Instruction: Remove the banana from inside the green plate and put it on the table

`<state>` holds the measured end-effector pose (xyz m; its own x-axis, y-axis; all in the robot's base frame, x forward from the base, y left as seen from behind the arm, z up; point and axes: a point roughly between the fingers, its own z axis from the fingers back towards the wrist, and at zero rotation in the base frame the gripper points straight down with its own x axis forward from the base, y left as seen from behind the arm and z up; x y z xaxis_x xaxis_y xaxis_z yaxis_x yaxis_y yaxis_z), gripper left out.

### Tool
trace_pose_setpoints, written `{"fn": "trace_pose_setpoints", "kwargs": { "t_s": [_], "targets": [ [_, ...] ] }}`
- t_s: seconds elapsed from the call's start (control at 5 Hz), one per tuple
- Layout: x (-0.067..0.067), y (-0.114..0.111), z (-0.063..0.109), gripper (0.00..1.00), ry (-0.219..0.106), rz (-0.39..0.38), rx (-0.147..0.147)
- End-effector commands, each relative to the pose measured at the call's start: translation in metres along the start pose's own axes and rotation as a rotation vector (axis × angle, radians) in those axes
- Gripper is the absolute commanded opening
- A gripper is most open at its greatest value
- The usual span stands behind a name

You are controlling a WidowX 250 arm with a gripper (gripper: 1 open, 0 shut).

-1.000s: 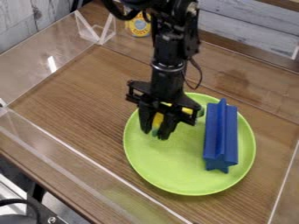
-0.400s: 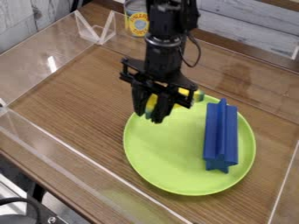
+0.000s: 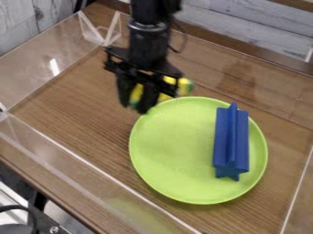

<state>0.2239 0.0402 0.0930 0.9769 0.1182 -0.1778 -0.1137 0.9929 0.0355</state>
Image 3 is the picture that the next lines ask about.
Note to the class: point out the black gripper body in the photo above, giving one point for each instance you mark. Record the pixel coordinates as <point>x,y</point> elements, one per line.
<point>143,60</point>

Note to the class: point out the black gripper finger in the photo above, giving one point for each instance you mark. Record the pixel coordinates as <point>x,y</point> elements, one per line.
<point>125,85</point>
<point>148,97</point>

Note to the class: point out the yellow banana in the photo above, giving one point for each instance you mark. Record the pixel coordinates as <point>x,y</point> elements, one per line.
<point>184,89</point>

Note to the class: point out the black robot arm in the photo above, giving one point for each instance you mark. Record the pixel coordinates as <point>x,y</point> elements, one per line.
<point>153,13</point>

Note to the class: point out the green plate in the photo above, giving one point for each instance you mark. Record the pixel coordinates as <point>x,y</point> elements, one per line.
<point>171,144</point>

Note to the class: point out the blue star-shaped block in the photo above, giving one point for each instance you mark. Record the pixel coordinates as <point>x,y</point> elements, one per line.
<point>230,152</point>

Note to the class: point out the clear acrylic corner bracket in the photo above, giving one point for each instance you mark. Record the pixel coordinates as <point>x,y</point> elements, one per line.
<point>101,36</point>

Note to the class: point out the clear acrylic front wall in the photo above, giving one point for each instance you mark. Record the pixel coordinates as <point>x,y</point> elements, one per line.
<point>92,195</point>

